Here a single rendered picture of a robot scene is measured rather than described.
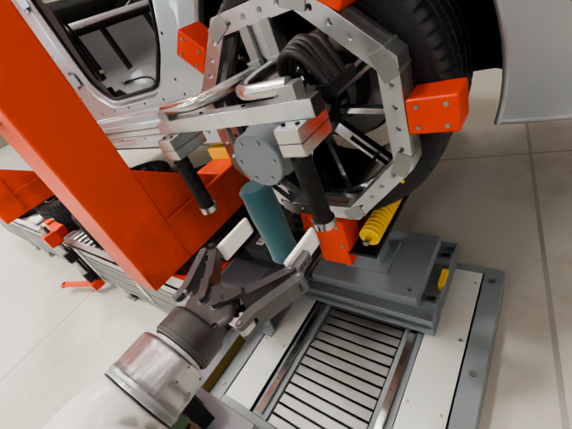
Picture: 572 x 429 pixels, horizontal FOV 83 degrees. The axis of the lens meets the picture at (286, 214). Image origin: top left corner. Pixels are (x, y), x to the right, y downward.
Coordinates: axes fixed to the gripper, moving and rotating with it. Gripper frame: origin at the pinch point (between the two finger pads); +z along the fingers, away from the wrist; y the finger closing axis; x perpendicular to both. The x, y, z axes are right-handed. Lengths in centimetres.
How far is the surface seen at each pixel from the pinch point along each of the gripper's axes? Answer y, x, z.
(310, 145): 2.2, 8.2, 12.1
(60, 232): -184, -36, 5
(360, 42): 3.8, 16.7, 32.6
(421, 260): 0, -61, 54
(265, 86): -3.7, 17.7, 14.0
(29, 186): -253, -19, 21
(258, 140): -14.3, 6.8, 18.1
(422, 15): 11.6, 16.6, 41.6
